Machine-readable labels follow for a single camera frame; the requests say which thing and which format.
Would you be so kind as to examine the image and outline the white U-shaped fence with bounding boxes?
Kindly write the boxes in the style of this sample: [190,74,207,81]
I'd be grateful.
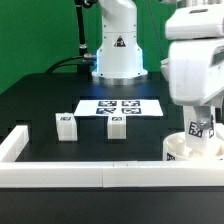
[0,125,224,188]

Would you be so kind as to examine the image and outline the white marker sheet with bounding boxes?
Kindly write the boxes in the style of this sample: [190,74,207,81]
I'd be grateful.
[74,99,163,116]

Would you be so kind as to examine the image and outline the white round stool seat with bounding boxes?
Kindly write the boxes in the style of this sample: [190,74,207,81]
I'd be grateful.
[162,132,224,161]

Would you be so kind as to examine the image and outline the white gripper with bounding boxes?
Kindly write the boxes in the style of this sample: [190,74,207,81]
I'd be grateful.
[165,6,224,130]

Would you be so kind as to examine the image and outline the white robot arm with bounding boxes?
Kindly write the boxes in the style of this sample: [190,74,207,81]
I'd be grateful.
[92,0,224,129]

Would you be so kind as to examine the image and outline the black cable with connector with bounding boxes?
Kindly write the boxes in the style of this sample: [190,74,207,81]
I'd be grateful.
[45,53,98,75]

